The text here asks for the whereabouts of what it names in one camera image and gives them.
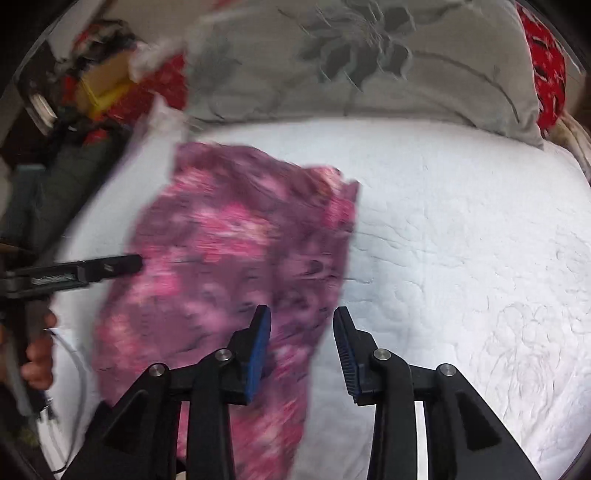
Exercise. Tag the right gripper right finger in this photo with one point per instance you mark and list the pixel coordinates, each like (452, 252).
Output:
(465, 438)

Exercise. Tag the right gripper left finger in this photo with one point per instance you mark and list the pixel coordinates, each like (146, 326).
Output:
(138, 438)

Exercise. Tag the purple pink floral garment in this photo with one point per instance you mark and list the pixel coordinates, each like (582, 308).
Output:
(233, 230)

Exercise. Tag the person's left hand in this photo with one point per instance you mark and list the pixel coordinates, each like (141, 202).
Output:
(38, 371)

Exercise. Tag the dark green padded jacket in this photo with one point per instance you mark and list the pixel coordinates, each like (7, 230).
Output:
(46, 200)

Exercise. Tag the white paper sheets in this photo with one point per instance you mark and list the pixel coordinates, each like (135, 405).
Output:
(149, 158)

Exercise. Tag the cardboard box with yellow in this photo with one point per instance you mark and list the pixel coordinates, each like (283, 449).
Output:
(103, 84)

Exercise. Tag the grey floral pillow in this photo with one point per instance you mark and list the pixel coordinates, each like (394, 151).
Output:
(464, 62)

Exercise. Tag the red patterned blanket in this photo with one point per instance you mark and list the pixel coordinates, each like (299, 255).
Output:
(549, 68)

